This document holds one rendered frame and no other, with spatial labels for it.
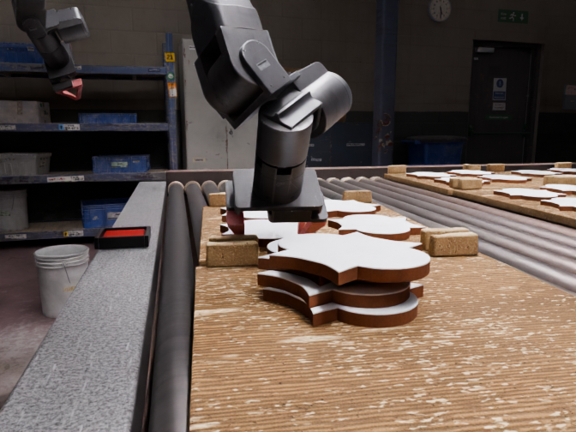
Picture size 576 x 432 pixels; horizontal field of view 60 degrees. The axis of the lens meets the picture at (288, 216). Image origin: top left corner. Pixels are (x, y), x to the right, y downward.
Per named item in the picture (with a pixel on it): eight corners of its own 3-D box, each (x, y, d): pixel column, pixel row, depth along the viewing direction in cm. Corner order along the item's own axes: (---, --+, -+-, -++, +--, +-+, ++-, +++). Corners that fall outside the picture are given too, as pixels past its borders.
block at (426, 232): (423, 252, 63) (425, 230, 62) (417, 248, 65) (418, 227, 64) (469, 249, 64) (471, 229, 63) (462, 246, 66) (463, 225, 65)
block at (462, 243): (433, 258, 60) (435, 235, 59) (426, 254, 62) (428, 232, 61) (479, 255, 61) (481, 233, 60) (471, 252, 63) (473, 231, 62)
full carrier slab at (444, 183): (447, 195, 125) (448, 177, 124) (383, 178, 164) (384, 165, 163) (569, 191, 132) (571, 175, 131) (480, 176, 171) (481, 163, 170)
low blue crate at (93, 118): (80, 125, 447) (79, 112, 445) (77, 125, 481) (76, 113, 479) (138, 125, 468) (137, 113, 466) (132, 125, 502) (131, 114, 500)
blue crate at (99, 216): (83, 230, 464) (81, 206, 460) (81, 222, 501) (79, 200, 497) (152, 224, 489) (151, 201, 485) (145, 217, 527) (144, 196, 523)
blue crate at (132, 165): (92, 174, 468) (91, 157, 465) (100, 171, 504) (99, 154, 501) (148, 173, 476) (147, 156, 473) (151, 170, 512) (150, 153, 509)
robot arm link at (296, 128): (248, 106, 50) (294, 130, 48) (286, 79, 54) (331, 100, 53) (244, 159, 55) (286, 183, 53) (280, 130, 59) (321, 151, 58)
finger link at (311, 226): (260, 222, 69) (264, 171, 62) (310, 221, 70) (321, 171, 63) (264, 261, 64) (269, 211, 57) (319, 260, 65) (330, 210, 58)
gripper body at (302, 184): (231, 180, 62) (233, 132, 57) (313, 179, 64) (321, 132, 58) (235, 219, 58) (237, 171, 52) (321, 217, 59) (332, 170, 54)
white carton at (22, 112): (-3, 125, 445) (-5, 100, 441) (12, 125, 473) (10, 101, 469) (39, 125, 447) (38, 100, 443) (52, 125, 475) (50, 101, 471)
